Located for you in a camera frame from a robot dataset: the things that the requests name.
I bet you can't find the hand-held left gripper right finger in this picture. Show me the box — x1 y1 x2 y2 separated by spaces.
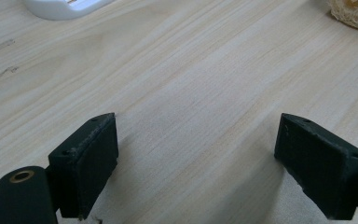
273 112 358 221

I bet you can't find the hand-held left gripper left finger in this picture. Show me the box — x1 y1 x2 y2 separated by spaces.
48 112 119 221

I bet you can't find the white plastic dish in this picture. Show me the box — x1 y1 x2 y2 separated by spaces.
23 0 116 21

